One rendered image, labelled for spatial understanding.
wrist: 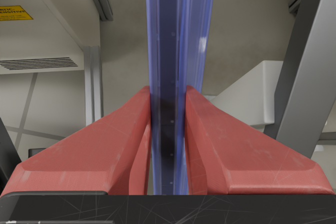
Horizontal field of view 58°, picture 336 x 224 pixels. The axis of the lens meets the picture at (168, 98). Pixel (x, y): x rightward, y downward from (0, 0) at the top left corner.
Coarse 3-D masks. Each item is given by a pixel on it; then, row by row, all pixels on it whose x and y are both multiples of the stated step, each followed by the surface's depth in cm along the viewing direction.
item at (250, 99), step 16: (272, 64) 28; (240, 80) 36; (256, 80) 30; (272, 80) 28; (208, 96) 109; (224, 96) 44; (240, 96) 35; (256, 96) 30; (272, 96) 28; (240, 112) 35; (256, 112) 30; (272, 112) 28; (256, 128) 36
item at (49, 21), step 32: (0, 0) 52; (32, 0) 53; (64, 0) 63; (0, 32) 66; (32, 32) 67; (64, 32) 68; (96, 32) 99; (0, 64) 90; (32, 64) 92; (64, 64) 94
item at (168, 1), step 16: (160, 0) 9; (176, 0) 9; (160, 16) 10; (176, 16) 10; (160, 32) 10; (176, 32) 10; (160, 48) 10; (176, 48) 10; (160, 64) 11; (176, 64) 11; (160, 80) 11; (176, 80) 11; (160, 96) 11; (176, 96) 11; (160, 112) 12; (176, 112) 12; (160, 128) 12; (176, 128) 12; (160, 144) 13; (176, 144) 13; (160, 160) 13; (176, 160) 13; (160, 176) 14; (176, 176) 14; (160, 192) 15; (176, 192) 15
